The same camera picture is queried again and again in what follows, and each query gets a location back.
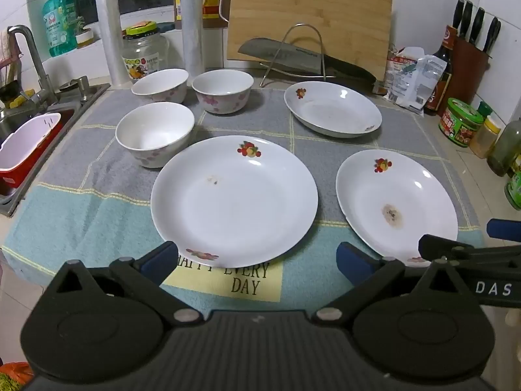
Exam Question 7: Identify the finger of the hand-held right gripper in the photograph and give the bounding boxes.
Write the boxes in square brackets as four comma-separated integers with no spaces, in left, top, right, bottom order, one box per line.
[418,234,486,263]
[486,218,521,240]

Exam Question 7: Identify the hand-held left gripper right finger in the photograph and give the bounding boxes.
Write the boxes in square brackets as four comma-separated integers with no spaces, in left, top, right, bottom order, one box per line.
[311,241,462,327]

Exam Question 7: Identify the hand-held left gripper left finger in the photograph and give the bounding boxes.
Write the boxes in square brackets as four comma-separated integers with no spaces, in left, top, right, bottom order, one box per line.
[53,241,204,327]

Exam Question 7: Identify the stained white fruit-print plate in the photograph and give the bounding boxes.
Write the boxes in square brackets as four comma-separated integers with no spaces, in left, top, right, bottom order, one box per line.
[336,149,459,268]

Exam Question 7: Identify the large white fruit-print plate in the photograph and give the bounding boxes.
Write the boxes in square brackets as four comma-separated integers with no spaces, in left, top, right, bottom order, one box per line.
[150,135,319,268]

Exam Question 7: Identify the white floral bowl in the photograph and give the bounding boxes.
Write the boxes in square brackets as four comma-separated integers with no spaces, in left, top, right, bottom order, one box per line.
[116,103,195,168]
[131,68,190,105]
[191,69,253,115]

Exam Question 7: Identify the green plastic bottle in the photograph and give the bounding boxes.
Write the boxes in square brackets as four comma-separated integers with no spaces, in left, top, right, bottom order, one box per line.
[504,152,521,211]

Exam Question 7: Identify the olive oil bottle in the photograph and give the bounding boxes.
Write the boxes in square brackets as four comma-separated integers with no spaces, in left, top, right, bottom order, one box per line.
[486,118,521,178]

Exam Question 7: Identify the yellow-lid spice jar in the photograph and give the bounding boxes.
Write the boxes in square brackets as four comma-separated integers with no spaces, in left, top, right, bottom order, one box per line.
[469,115,502,160]

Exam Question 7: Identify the grey and blue dish mat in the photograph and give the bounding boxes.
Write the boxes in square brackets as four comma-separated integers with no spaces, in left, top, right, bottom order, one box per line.
[2,79,487,304]

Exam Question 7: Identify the green-lid sauce jar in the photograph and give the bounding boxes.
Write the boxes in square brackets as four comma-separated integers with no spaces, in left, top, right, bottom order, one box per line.
[438,98,485,148]

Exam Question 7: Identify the brown knife block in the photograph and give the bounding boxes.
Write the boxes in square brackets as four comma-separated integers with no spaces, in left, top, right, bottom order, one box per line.
[448,36,491,107]

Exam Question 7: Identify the white plastic bags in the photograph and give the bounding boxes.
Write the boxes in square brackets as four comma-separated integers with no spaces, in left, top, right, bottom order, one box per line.
[408,55,448,113]

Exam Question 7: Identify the dark soy sauce bottle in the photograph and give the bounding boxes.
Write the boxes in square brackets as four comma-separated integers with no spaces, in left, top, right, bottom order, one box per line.
[423,24,459,117]

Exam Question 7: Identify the red and white drain basket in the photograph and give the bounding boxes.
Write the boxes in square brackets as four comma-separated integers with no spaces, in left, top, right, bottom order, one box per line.
[0,112,63,190]

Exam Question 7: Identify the steel sink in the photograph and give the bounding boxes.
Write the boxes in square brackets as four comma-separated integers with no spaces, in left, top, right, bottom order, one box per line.
[0,83,111,217]

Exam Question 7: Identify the glass jar green lid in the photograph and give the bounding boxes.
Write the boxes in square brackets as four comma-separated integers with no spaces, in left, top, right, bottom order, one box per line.
[121,24,170,81]

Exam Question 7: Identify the yellow sponge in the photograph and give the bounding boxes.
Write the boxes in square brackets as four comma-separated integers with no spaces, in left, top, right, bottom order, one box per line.
[10,89,36,109]

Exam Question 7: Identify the short plastic wrap roll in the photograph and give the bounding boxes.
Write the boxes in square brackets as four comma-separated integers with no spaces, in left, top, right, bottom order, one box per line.
[95,0,133,89]

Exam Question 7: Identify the steel faucet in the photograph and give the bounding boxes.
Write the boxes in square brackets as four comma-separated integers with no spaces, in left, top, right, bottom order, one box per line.
[7,24,58,109]

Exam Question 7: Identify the small potted plant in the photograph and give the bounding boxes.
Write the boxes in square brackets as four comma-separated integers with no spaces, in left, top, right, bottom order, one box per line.
[74,16,95,49]

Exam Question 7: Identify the tall plastic wrap roll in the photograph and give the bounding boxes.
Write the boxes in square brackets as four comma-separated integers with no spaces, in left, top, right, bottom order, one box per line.
[179,0,204,76]

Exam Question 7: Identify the bamboo cutting board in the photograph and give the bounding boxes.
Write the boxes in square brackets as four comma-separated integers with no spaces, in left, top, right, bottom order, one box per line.
[218,0,394,83]

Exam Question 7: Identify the green dish soap bottle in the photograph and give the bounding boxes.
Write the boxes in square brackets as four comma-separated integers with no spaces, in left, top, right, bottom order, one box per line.
[43,0,78,58]

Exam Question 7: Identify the pink hanging rag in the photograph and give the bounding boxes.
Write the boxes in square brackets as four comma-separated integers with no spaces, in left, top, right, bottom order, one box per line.
[0,28,23,75]

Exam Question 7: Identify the black-handled knife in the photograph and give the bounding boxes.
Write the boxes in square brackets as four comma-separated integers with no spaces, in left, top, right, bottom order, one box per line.
[460,1,474,42]
[453,0,465,40]
[482,16,502,55]
[469,7,486,46]

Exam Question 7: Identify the wire cutting board rack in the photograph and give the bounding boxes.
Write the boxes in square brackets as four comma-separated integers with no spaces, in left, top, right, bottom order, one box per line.
[260,24,339,88]

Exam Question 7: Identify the steel cleaver black handle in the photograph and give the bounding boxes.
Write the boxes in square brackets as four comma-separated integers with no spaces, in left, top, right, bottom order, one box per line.
[238,37,377,87]

